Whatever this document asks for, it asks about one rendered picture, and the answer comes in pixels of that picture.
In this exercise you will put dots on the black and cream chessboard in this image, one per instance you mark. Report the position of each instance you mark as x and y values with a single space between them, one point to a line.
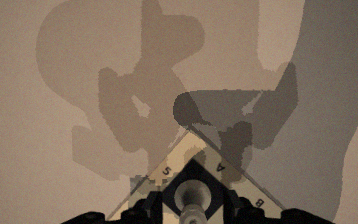
194 158

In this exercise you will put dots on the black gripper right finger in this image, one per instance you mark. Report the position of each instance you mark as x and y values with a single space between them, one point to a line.
248 214

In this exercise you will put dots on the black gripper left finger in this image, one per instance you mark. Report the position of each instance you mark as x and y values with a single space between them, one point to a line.
151 212

